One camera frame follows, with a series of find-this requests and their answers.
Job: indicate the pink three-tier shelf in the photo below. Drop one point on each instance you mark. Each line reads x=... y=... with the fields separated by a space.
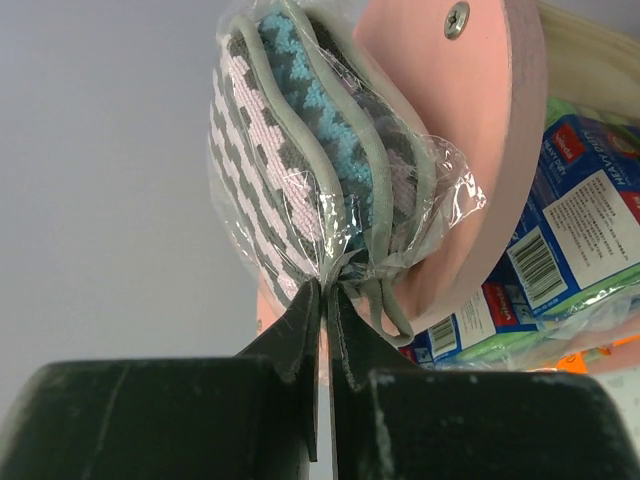
x=477 y=74

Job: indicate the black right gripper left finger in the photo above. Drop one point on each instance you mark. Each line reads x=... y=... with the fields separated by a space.
x=249 y=416

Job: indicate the orange sponge box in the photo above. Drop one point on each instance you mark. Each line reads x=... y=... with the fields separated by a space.
x=619 y=355

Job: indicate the purple striped sponge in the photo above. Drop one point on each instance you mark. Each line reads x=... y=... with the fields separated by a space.
x=327 y=168

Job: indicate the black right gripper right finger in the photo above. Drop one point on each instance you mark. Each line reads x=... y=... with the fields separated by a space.
x=392 y=419

